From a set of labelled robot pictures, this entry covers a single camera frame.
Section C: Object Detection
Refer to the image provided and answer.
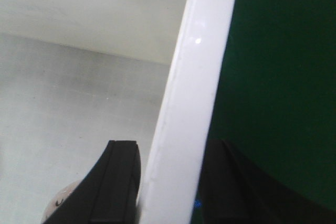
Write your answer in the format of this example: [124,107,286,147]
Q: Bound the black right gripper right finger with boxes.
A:
[198,139,335,223]

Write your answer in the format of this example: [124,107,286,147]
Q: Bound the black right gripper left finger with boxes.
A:
[44,141,141,224]

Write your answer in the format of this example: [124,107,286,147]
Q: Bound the brown plush toy yellow trim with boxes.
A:
[40,180,81,223]

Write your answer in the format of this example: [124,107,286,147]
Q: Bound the white plastic tote box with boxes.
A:
[1,0,234,223]

